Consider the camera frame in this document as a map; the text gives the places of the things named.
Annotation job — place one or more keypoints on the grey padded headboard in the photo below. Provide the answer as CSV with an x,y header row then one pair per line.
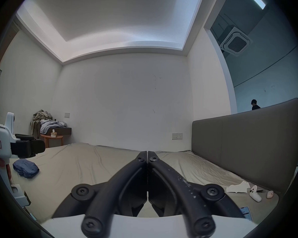
x,y
250,145

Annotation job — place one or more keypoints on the white wall socket plate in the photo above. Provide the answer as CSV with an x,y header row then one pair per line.
x,y
177,136

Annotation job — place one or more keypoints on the folded dark blue garment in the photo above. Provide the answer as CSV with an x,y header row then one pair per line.
x,y
26,168

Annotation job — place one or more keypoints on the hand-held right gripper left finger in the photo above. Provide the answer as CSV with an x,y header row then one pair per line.
x,y
106,202

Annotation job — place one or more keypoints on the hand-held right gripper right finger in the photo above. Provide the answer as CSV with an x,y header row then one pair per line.
x,y
186,197

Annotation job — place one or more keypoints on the dark shelf with clothes pile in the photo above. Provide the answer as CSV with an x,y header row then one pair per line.
x,y
46,123

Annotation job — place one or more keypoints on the white hand controller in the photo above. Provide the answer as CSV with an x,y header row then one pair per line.
x,y
254,194

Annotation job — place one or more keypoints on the person's left hand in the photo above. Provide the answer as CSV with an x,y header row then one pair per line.
x,y
3,168

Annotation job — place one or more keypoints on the crumpled white paper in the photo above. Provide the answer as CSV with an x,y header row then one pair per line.
x,y
238,188

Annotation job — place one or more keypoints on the bed with beige sheet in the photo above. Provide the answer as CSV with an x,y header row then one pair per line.
x,y
77,162

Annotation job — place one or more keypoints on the phone with lit screen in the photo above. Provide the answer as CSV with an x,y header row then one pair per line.
x,y
247,213

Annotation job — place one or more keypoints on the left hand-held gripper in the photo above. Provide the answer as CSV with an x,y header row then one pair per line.
x,y
1,140

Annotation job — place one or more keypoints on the small pink white gadget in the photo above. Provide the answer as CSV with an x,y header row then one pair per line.
x,y
270,194

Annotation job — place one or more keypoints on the round wooden side table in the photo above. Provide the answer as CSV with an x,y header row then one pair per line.
x,y
57,140

